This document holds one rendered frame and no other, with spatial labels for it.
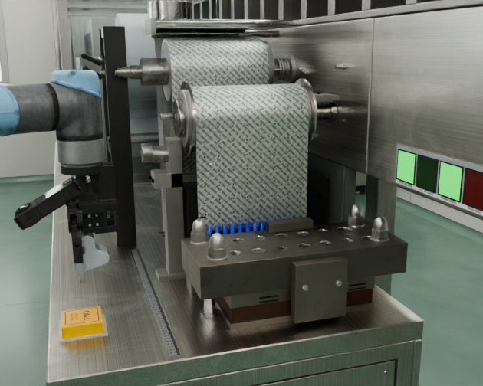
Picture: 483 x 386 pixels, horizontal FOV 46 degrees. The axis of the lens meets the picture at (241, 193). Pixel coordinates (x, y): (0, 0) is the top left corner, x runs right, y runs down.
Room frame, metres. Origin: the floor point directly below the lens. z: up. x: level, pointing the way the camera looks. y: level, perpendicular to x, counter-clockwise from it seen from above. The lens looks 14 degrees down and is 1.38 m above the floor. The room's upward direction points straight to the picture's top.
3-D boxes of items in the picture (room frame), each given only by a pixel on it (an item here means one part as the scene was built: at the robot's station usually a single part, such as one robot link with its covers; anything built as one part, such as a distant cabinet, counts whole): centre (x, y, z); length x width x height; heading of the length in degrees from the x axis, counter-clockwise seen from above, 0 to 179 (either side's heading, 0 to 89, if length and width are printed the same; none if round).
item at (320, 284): (0.95, -0.14, 0.96); 0.10 x 0.03 x 0.11; 107
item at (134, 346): (2.07, 0.35, 0.88); 2.52 x 0.66 x 0.04; 17
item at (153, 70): (1.39, 0.21, 1.33); 0.06 x 0.06 x 0.06; 17
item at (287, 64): (1.48, -0.09, 1.33); 0.07 x 0.07 x 0.07; 17
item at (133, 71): (1.37, 0.26, 1.33); 0.06 x 0.03 x 0.03; 107
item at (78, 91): (0.94, 0.27, 1.30); 0.09 x 0.08 x 0.11; 129
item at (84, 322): (0.94, 0.29, 0.91); 0.07 x 0.07 x 0.02; 17
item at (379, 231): (1.04, -0.26, 1.05); 0.04 x 0.04 x 0.04
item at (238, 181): (1.14, -0.03, 1.12); 0.23 x 0.01 x 0.18; 107
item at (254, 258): (1.04, -0.10, 1.00); 0.40 x 0.16 x 0.06; 107
